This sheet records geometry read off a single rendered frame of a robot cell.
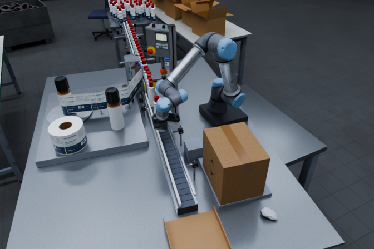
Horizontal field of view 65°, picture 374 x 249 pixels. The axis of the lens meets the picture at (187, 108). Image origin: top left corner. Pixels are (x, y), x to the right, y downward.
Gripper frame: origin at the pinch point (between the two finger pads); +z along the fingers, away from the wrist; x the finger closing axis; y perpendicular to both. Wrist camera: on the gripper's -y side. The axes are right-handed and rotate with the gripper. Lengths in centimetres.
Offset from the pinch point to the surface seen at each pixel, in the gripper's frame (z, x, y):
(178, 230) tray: -25, 64, 8
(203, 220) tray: -24, 62, -6
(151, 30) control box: -30, -55, -2
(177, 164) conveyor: -9.8, 28.0, -1.6
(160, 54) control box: -17.7, -44.3, -6.3
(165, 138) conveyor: 2.6, 6.5, 0.4
